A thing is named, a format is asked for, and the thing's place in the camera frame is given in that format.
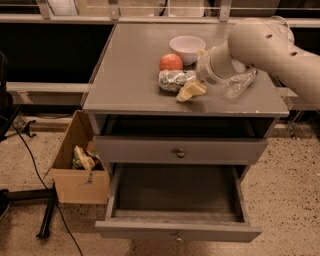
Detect red apple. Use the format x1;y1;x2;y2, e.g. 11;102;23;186
159;54;183;70

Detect black floor cable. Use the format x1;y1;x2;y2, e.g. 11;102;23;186
0;114;84;256

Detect brown cardboard box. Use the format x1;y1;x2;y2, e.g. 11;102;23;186
50;111;110;204

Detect snack bags in box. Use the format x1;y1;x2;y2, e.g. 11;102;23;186
72;145;102;171

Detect clear plastic water bottle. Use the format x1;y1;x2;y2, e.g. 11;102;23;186
223;69;258;99

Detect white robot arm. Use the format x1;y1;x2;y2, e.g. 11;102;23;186
196;18;320;106

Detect black floor stand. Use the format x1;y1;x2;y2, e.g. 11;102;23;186
0;181;59;240

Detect grey wooden drawer cabinet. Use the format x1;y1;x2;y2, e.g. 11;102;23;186
84;24;288;165

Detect closed grey upper drawer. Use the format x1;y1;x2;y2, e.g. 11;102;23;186
93;136;267;165

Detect metal lower drawer knob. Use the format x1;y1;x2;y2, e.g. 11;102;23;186
175;233;183;241

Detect white ceramic bowl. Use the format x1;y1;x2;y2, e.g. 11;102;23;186
169;36;206;66

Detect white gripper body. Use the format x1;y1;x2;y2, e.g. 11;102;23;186
196;47;234;85

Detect grey metal rail frame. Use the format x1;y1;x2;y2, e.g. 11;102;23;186
0;0;320;112

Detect brass upper drawer knob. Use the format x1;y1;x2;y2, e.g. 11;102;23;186
176;149;185;158

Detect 7up soda can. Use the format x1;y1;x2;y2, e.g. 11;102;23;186
158;70;196;93

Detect open grey lower drawer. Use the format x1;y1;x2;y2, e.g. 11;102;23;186
95;164;261;243

